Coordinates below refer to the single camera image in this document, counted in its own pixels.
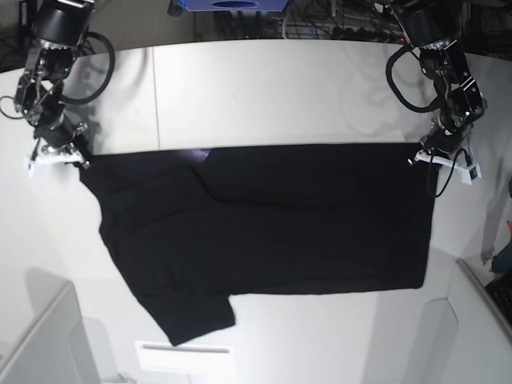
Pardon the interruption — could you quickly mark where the black power strip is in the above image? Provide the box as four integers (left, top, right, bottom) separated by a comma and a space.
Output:
330, 26, 406, 45

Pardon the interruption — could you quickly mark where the white slotted plate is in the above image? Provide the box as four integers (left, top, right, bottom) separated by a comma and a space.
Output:
135, 341, 234, 374

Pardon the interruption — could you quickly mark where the black T-shirt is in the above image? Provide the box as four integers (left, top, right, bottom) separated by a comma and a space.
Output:
79, 143, 438, 346

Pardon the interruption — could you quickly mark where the white cabinet right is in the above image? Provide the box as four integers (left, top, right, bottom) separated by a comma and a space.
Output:
403, 259, 511, 383

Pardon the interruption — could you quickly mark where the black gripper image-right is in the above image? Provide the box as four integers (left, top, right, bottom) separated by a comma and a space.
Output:
419, 118, 472, 155

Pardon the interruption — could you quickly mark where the teal orange tool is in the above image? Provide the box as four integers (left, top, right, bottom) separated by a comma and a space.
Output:
490, 241, 512, 274

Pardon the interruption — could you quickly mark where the black keyboard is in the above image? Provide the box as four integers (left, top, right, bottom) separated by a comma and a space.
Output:
486, 274, 512, 325

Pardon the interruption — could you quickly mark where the white cabinet left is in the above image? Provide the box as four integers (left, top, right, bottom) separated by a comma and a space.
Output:
1, 282, 102, 384

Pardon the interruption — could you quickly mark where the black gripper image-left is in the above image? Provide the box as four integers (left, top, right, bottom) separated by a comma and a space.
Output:
34, 112, 90, 156

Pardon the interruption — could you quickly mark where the blue box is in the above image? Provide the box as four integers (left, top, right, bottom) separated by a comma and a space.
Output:
177, 0, 289, 12

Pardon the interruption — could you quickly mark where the white cabinet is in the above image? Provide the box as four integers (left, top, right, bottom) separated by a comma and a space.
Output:
403, 259, 511, 383
1, 282, 102, 384

